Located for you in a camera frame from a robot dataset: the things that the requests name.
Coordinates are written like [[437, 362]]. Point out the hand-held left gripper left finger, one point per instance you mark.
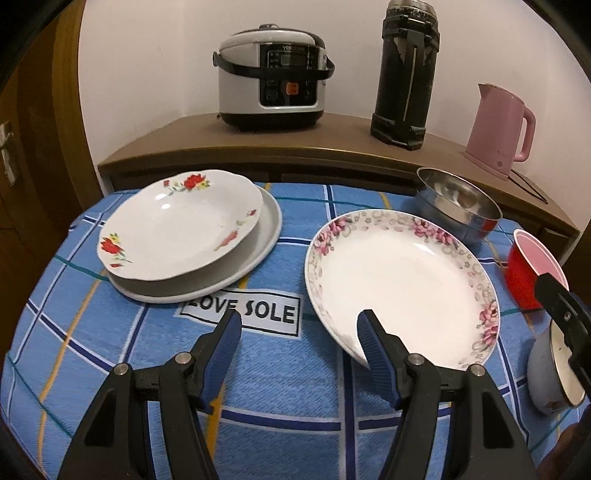
[[228, 342]]

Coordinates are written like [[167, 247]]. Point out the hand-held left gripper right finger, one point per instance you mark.
[[373, 350]]

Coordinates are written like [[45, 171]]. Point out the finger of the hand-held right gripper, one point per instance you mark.
[[561, 300]]

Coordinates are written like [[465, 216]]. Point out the pink floral white plate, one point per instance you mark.
[[406, 286]]

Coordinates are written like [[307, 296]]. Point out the white enamel bowl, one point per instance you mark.
[[542, 374]]

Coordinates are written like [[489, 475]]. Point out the plain white plate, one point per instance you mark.
[[263, 230]]

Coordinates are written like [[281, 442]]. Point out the red flower white plate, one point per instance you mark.
[[184, 221]]

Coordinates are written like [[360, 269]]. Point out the stainless steel bowl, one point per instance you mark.
[[455, 203]]

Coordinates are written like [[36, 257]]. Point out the blue checked cloth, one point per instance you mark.
[[277, 378]]

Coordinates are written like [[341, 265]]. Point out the pink electric kettle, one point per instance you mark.
[[491, 129]]

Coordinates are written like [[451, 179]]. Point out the brown wooden cabinet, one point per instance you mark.
[[295, 141]]

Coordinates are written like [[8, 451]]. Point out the white and black rice cooker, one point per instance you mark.
[[244, 78]]

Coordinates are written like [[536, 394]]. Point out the black thermos flask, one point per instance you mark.
[[406, 78]]

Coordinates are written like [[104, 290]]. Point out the brown wooden door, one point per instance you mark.
[[41, 138]]

